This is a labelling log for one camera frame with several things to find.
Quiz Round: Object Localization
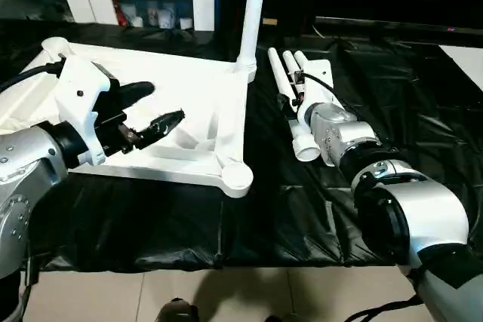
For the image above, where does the white flat board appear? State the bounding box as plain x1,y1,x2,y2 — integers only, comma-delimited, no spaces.
439,44,483,90

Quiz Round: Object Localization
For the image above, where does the black flat screen panel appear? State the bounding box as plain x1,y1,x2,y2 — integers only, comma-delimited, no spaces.
312,16,483,37

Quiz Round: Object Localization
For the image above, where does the black floor cable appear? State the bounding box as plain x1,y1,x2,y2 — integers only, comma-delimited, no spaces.
343,295,425,322

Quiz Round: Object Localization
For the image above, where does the black work mat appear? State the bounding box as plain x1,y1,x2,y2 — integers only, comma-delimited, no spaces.
0,19,483,271

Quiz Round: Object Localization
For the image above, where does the grey left robot leg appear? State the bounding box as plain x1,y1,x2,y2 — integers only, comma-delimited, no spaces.
154,299,199,322

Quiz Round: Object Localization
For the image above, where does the white plastic table leg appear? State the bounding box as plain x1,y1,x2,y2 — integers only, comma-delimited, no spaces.
232,0,270,75
281,50,304,101
267,47,324,163
293,50,315,75

